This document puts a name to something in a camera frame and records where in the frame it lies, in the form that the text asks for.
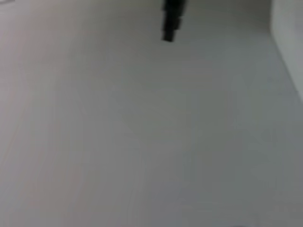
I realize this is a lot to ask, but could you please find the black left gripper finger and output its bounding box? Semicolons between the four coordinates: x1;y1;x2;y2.
161;0;188;43

